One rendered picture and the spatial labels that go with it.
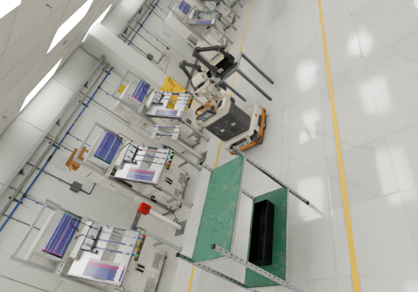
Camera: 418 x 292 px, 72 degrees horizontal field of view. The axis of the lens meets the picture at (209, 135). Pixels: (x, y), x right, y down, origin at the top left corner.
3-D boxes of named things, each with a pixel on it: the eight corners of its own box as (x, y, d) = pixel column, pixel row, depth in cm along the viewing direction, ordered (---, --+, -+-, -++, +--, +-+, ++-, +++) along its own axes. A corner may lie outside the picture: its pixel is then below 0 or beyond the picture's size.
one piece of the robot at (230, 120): (254, 134, 410) (211, 99, 377) (229, 147, 447) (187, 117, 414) (257, 117, 431) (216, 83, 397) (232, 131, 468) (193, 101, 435)
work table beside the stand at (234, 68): (272, 99, 461) (236, 68, 429) (241, 117, 509) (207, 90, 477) (274, 81, 489) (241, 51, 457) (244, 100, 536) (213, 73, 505)
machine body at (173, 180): (191, 175, 535) (164, 158, 511) (181, 208, 490) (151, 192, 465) (171, 185, 578) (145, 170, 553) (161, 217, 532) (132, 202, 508)
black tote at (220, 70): (209, 83, 478) (204, 79, 474) (211, 76, 489) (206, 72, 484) (233, 64, 439) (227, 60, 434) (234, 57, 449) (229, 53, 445)
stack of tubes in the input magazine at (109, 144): (122, 139, 487) (108, 131, 476) (110, 164, 454) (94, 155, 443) (119, 142, 495) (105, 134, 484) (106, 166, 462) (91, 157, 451)
